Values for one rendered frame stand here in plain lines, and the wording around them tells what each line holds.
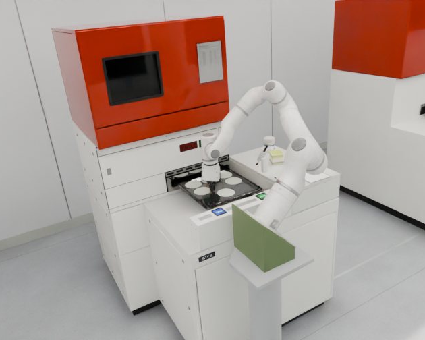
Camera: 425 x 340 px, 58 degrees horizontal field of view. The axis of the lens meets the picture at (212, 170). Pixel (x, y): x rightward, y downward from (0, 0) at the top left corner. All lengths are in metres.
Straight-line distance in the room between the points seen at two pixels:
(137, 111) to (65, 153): 1.68
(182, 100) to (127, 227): 0.82
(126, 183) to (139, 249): 0.46
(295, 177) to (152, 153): 0.92
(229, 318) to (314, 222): 0.70
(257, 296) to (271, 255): 0.27
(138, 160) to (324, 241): 1.18
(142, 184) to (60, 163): 1.54
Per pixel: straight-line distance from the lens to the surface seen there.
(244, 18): 4.19
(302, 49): 4.69
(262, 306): 1.89
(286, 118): 1.84
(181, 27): 2.14
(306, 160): 1.63
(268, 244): 1.63
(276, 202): 1.66
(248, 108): 2.04
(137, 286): 2.61
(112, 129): 2.07
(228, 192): 2.16
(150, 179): 2.29
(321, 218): 2.27
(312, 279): 2.47
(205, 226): 1.79
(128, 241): 2.41
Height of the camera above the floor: 1.89
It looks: 24 degrees down
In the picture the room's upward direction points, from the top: 5 degrees counter-clockwise
